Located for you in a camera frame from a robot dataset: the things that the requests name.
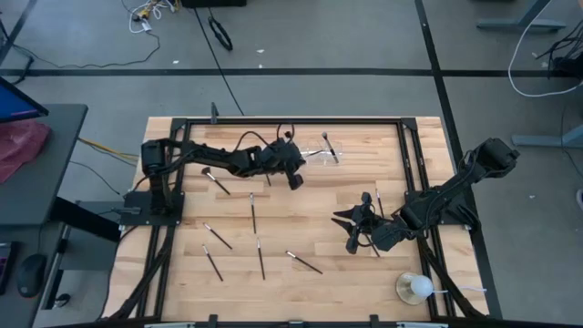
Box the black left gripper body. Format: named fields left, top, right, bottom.
left=262, top=138, right=305, bottom=190

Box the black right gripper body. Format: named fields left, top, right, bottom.
left=345, top=191, right=403, bottom=255

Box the round grey-head makeup brush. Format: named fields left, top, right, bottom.
left=321, top=130, right=341, bottom=165

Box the black makeup brush Solve print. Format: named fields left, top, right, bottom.
left=285, top=250, right=324, bottom=276

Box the black fan makeup brush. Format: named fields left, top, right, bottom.
left=200, top=166, right=231, bottom=197

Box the clear acrylic brush organizer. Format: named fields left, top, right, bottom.
left=298, top=139, right=343, bottom=166

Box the gold-base white globe lamp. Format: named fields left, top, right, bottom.
left=394, top=271, right=436, bottom=307

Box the black equipment box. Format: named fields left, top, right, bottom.
left=180, top=0, right=248, bottom=8

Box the blue-grey desk foot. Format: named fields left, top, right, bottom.
left=510, top=121, right=583, bottom=149
left=476, top=0, right=568, bottom=34

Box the dark grey desk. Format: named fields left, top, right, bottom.
left=0, top=103, right=124, bottom=328

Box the pink cloth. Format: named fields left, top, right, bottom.
left=0, top=118, right=53, bottom=184

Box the blue-screen desk monitor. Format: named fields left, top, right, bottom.
left=0, top=75, right=50, bottom=124

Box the black computer mouse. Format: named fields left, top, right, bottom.
left=16, top=252, right=48, bottom=300

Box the black keyboard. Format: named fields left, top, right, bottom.
left=0, top=241, right=20, bottom=296

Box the black aluminium table frame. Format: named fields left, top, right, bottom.
left=103, top=116, right=491, bottom=328

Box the long black floor cable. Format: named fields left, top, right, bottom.
left=193, top=6, right=246, bottom=117

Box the white lamp cable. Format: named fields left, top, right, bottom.
left=430, top=285, right=488, bottom=295

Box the black strap loop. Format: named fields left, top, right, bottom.
left=207, top=15, right=235, bottom=52

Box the yellow cable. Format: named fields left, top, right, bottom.
left=77, top=137, right=140, bottom=163

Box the white cable bundle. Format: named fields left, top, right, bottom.
left=128, top=0, right=178, bottom=35

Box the thin black floor cable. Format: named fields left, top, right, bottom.
left=0, top=30, right=162, bottom=70

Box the white floor cable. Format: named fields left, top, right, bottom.
left=506, top=0, right=583, bottom=98

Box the black cable bundle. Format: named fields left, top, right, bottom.
left=535, top=31, right=583, bottom=79

